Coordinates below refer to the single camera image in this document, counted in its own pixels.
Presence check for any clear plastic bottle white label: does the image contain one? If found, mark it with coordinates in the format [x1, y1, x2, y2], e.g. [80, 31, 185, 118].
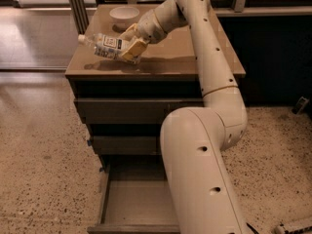
[78, 33, 129, 61]

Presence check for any grey drawer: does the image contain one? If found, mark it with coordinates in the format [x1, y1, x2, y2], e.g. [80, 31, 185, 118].
[74, 98, 203, 124]
[89, 136, 161, 155]

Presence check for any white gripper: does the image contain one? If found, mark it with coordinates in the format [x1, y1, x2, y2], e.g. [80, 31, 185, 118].
[119, 9, 169, 63]

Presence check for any white ceramic bowl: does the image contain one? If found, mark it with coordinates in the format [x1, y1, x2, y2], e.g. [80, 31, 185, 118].
[109, 6, 139, 30]

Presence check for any grey power strip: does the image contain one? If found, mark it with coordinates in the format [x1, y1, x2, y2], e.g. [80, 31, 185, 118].
[274, 217, 312, 234]

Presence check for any small grey floor device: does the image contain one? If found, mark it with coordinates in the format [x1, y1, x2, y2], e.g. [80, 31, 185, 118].
[292, 97, 310, 115]

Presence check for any tan drawer cabinet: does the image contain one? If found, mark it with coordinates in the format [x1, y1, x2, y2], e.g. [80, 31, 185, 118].
[65, 4, 247, 173]

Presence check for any middle grey drawer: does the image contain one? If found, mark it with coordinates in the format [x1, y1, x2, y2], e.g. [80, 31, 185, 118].
[89, 136, 161, 155]

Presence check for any top grey drawer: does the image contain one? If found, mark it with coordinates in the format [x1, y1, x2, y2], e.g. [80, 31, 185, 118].
[74, 98, 203, 124]

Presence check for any metal window frame post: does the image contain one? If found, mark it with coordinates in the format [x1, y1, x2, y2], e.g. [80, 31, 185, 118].
[68, 0, 89, 34]

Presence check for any open bottom drawer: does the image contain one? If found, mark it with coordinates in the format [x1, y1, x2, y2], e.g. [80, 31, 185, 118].
[87, 155, 179, 234]

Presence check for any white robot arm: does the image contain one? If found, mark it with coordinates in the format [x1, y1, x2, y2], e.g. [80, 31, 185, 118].
[121, 0, 251, 234]

